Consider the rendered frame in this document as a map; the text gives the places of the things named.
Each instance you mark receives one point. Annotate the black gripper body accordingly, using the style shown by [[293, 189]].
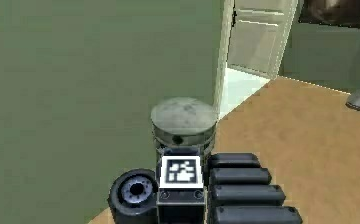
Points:
[[134, 195]]

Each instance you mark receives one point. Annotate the grey metal bin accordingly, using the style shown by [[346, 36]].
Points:
[[184, 123]]

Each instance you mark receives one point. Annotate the dark framed picture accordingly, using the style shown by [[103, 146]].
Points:
[[334, 11]]

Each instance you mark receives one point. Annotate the white room door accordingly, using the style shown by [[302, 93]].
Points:
[[258, 40]]

